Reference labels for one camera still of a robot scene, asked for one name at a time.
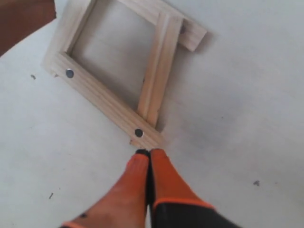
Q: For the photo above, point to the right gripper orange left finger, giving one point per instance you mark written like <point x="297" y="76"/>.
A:
<point x="125" y="204"/>

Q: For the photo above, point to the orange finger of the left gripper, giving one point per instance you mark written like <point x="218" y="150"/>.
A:
<point x="21" y="18"/>

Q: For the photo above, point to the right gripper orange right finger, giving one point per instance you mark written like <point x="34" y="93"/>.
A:
<point x="175" y="205"/>

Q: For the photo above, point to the plain wooden stick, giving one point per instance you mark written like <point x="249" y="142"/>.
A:
<point x="70" y="26"/>

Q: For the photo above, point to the wooden stick with two holes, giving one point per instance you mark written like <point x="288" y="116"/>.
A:
<point x="104" y="99"/>

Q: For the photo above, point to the grooved wood block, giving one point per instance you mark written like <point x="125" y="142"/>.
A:
<point x="158" y="71"/>

